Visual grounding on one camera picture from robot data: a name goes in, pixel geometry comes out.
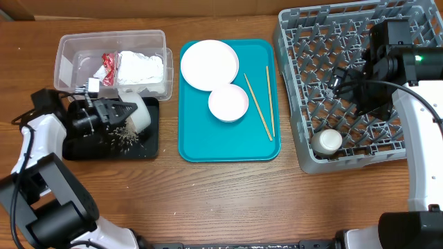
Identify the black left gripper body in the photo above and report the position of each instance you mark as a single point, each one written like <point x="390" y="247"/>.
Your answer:
<point x="88" y="122"/>

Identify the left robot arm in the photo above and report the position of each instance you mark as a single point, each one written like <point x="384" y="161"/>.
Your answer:
<point x="44" y="200"/>

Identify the pile of rice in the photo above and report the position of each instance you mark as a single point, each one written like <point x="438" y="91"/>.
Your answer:
<point x="124" y="137"/>

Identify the wooden chopstick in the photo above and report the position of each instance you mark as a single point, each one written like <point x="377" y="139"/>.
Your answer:
<point x="258" y="108"/>
<point x="270" y="100"/>

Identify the large pink plate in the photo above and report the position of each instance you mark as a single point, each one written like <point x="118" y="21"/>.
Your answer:
<point x="209" y="64"/>

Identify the clear plastic bin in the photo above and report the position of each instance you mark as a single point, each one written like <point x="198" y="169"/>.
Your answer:
<point x="79" y="56"/>

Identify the white cup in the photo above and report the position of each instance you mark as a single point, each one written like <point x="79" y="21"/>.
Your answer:
<point x="326" y="142"/>

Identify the grey bowl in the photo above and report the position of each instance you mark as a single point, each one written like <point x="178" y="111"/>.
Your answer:
<point x="139" y="120"/>

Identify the white napkin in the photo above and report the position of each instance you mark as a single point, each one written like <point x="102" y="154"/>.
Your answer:
<point x="137" y="72"/>

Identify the teal plastic tray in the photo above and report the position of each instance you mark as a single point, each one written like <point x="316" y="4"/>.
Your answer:
<point x="202" y="138"/>

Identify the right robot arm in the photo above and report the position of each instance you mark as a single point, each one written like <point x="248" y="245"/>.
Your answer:
<point x="401" y="76"/>

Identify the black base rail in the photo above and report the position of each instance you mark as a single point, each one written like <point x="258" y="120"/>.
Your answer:
<point x="303" y="244"/>

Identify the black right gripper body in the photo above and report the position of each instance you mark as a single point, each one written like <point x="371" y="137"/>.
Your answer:
<point x="362" y="95"/>

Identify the pink bowl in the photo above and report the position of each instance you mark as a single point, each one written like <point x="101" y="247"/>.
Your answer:
<point x="228" y="103"/>

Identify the black tray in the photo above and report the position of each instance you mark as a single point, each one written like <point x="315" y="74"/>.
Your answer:
<point x="96" y="146"/>

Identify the grey dishwasher rack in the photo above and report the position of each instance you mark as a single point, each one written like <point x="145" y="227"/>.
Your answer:
<point x="310" y="42"/>

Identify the red sauce packet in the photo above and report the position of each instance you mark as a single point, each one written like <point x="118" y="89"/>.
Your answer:
<point x="110" y="62"/>

